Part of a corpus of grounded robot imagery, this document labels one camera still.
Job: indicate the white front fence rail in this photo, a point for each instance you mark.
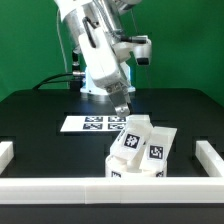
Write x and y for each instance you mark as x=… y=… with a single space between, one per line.
x=111 y=190

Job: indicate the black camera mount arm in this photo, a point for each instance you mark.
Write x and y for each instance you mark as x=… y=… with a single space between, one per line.
x=78 y=76

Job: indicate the white sheet with tags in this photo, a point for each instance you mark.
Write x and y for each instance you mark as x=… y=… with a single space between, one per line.
x=93 y=123

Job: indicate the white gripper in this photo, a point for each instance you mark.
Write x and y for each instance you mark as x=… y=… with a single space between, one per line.
x=103 y=72

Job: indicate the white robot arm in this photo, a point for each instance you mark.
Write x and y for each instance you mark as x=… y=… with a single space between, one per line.
x=82 y=15

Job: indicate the white round stool seat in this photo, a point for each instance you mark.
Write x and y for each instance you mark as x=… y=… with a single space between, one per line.
x=120 y=169

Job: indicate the white left fence block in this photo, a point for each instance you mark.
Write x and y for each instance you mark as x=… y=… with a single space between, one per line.
x=6 y=154

